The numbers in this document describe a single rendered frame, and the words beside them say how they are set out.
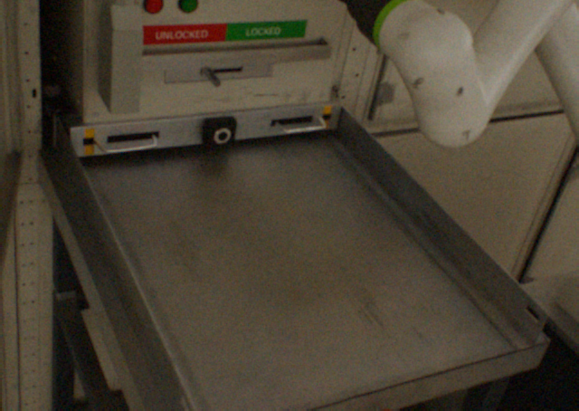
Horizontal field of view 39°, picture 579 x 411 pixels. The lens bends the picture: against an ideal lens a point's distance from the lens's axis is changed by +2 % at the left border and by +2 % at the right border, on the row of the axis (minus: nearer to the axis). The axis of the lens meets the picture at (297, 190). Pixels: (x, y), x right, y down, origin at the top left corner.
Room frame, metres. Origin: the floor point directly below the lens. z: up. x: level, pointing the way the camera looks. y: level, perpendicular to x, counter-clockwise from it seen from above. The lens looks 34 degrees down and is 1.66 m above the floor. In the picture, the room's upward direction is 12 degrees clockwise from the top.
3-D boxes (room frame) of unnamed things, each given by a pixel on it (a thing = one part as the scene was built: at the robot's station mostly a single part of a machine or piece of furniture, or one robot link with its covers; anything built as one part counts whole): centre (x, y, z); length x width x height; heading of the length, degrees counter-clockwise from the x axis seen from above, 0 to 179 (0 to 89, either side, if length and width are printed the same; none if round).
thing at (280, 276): (1.06, 0.02, 0.82); 0.68 x 0.62 x 0.06; 33
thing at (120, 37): (1.13, 0.31, 1.09); 0.08 x 0.05 x 0.17; 33
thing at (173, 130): (1.31, 0.18, 0.89); 0.54 x 0.05 x 0.06; 123
